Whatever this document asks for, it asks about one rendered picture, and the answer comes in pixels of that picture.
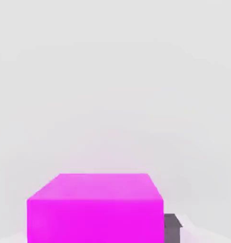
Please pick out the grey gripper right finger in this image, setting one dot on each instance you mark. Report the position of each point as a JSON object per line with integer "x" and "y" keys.
{"x": 171, "y": 229}

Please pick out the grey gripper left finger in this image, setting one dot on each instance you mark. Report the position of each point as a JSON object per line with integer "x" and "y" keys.
{"x": 20, "y": 240}

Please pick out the small magenta cube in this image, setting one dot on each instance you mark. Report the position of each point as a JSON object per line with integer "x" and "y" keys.
{"x": 96, "y": 218}

